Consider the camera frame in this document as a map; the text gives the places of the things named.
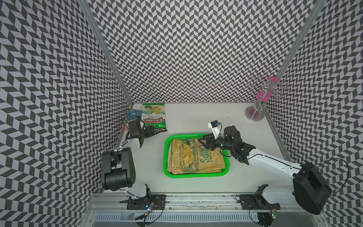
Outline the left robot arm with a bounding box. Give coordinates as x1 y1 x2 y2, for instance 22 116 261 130
101 119 155 200

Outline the orange patterned bowl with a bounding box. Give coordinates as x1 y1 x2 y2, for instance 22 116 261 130
124 120 130 132

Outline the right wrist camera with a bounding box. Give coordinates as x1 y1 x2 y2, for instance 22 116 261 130
208 120 222 139

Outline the green plastic basket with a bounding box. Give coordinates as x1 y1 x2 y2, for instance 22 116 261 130
163 134 230 178

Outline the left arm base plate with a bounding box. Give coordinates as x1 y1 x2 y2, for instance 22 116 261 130
127 194 166 211

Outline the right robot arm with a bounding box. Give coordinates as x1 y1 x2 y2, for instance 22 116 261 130
199 126 332 215

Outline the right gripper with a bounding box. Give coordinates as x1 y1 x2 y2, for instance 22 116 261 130
198 132 234 151

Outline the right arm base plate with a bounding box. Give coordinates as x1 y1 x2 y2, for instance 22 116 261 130
236 194 281 211

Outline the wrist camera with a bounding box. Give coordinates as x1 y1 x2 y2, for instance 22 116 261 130
129 120 142 138
208 120 222 139

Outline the aluminium front rail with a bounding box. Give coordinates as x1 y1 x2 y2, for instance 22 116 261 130
85 192 324 213

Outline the blue bowl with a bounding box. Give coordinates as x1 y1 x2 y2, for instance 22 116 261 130
126 109 142 121

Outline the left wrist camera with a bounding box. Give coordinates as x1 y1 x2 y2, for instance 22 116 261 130
129 120 142 138

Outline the brown Kettle chips bag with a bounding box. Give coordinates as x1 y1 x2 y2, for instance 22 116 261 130
151 128 167 134

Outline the green white Chulo chips bag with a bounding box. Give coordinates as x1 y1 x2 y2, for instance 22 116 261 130
141 103 166 129

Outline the tan green kettle CHIPS bag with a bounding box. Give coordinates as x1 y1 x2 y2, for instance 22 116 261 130
171 138 226 175

